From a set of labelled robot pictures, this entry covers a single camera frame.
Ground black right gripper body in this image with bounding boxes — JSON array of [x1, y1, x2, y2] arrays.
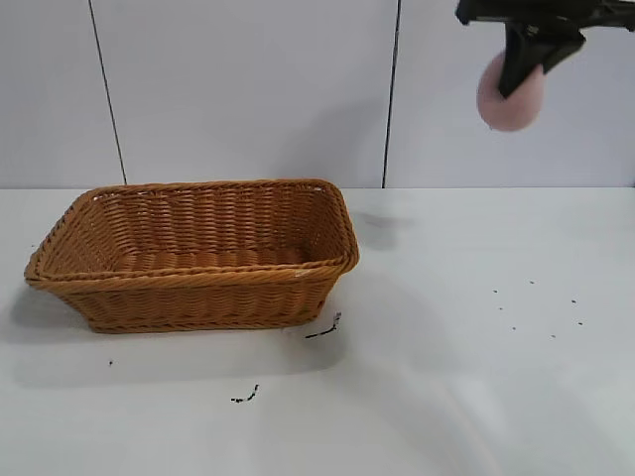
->
[[456, 0, 635, 39]]

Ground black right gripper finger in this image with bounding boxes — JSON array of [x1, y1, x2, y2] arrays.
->
[[532, 34, 587, 75], [497, 23, 542, 99]]

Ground pink peach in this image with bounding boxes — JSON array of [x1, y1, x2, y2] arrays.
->
[[475, 51, 545, 133]]

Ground brown woven wicker basket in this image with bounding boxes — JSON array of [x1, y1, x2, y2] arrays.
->
[[23, 178, 361, 334]]

